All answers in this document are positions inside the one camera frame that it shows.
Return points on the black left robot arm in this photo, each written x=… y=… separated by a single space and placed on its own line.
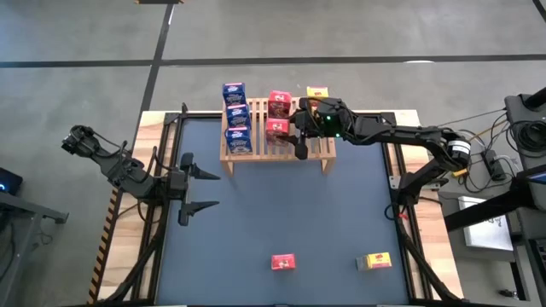
x=123 y=170

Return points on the red Froot Loops cereal box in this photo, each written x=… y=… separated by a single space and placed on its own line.
x=283 y=262
x=279 y=103
x=276 y=128

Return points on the black device with blue light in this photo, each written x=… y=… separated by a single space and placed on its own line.
x=10 y=181

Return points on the black metal table frame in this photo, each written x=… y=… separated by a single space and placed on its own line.
x=411 y=273

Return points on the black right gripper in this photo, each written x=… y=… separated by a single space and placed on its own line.
x=324 y=119

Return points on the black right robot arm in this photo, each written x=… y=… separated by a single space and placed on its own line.
x=405 y=134

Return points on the yellow Corn Pops cereal box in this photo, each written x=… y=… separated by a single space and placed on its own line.
x=374 y=260
x=317 y=91

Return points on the wooden slatted shelf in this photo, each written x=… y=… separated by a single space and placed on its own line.
x=277 y=157

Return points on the white board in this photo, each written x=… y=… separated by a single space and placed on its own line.
x=486 y=232

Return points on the black diagonal metal bar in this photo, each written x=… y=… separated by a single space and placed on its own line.
x=490 y=211

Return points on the grey metal desk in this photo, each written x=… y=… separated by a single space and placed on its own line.
x=21 y=209

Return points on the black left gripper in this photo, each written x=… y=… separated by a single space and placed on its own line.
x=178 y=185

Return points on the grey equipment cart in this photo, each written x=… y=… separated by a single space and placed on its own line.
x=518 y=111

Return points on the black power strip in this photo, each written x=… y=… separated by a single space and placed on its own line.
x=495 y=164

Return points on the blue Frosted Flakes cereal box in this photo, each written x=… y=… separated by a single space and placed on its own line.
x=234 y=94
x=239 y=140
x=238 y=115

